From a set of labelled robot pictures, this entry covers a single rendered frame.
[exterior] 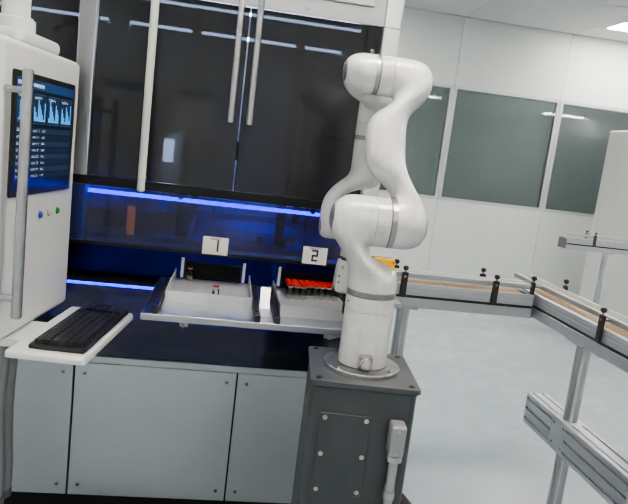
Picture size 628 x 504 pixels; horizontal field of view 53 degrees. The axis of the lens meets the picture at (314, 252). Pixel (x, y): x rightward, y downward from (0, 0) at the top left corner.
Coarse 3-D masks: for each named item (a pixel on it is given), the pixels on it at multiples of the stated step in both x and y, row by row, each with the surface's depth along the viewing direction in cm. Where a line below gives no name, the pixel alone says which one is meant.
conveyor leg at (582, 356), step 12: (576, 348) 221; (576, 360) 220; (588, 360) 219; (576, 372) 220; (576, 384) 220; (576, 396) 221; (564, 408) 225; (576, 408) 221; (576, 420) 222; (564, 468) 225; (552, 480) 227; (564, 480) 226; (552, 492) 227
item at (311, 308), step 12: (276, 288) 209; (276, 300) 201; (288, 300) 208; (300, 300) 210; (312, 300) 213; (324, 300) 215; (288, 312) 188; (300, 312) 189; (312, 312) 189; (324, 312) 190; (336, 312) 190
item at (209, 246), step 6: (204, 240) 213; (210, 240) 213; (216, 240) 214; (222, 240) 214; (228, 240) 214; (204, 246) 213; (210, 246) 214; (216, 246) 214; (222, 246) 214; (204, 252) 214; (210, 252) 214; (216, 252) 214; (222, 252) 214
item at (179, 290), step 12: (168, 288) 195; (180, 288) 207; (192, 288) 209; (204, 288) 211; (228, 288) 215; (240, 288) 217; (168, 300) 189; (180, 300) 189; (192, 300) 190; (204, 300) 190; (216, 300) 191; (228, 300) 191; (240, 300) 192
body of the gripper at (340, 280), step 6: (342, 258) 186; (336, 264) 188; (342, 264) 185; (336, 270) 186; (342, 270) 185; (336, 276) 185; (342, 276) 185; (336, 282) 185; (342, 282) 185; (336, 288) 186; (342, 288) 186
